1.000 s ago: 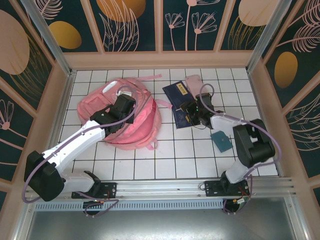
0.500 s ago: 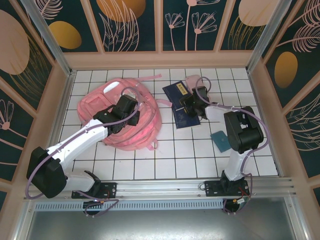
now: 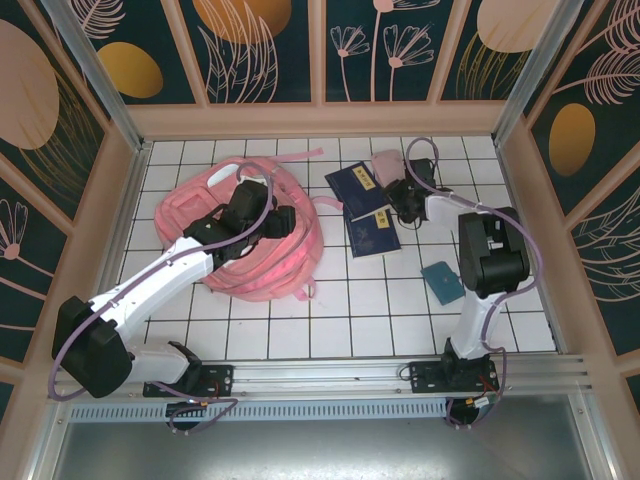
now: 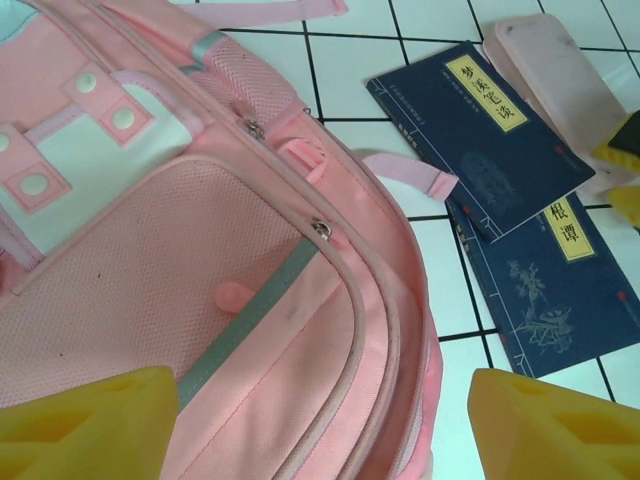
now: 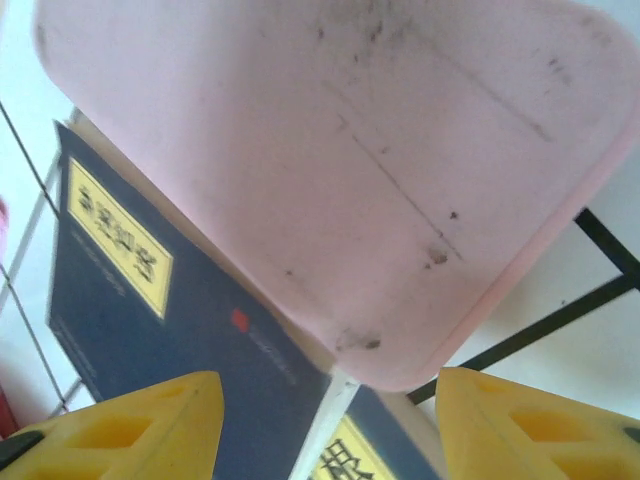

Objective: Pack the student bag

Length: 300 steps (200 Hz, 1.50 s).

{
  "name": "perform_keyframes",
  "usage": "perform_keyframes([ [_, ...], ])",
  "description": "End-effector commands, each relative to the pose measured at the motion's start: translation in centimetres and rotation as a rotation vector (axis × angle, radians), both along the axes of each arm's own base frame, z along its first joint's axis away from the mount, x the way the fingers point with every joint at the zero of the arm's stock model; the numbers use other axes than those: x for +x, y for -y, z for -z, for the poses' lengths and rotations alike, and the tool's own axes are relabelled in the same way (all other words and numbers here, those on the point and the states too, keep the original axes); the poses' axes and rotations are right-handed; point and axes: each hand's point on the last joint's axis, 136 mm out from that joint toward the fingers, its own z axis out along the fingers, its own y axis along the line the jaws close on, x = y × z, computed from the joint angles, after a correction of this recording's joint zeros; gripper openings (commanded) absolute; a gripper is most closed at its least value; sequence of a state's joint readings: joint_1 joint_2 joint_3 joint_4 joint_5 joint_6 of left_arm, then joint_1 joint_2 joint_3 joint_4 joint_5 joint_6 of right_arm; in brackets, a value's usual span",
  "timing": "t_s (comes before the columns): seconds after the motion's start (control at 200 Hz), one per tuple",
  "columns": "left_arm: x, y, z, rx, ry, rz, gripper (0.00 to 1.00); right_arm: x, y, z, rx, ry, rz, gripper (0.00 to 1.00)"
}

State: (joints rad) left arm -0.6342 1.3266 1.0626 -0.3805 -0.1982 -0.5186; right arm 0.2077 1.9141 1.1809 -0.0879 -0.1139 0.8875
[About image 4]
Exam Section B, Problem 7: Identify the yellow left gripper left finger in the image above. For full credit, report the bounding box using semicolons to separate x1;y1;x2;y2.
0;366;180;480

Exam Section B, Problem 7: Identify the navy book plant drawing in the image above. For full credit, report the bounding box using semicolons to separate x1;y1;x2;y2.
446;189;640;380

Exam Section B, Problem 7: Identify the pink pencil case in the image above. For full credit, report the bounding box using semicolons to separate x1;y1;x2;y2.
482;13;640;204

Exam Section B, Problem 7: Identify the navy book long yellow label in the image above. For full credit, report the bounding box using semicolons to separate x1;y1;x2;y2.
365;40;596;245

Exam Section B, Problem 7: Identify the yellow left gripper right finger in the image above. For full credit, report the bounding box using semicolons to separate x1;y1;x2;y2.
468;368;640;480

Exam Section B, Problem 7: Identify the pink school backpack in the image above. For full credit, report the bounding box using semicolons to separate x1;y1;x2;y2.
0;0;459;480

